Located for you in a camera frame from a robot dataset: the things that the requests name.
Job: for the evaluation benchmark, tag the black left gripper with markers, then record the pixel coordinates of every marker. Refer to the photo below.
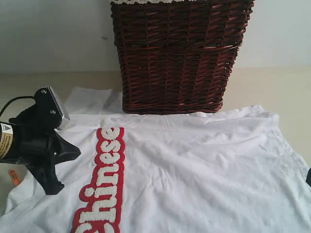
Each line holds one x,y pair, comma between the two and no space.
39,149

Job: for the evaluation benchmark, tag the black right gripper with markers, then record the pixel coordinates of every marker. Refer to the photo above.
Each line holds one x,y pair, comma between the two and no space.
308,177

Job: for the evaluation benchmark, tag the white t-shirt with red print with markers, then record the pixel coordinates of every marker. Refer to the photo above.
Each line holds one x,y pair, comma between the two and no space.
229,172

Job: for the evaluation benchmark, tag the dark brown wicker basket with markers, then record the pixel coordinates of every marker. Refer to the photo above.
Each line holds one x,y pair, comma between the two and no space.
176,58

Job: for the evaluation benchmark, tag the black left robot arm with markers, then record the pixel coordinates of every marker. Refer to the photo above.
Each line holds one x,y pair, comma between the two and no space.
6,139

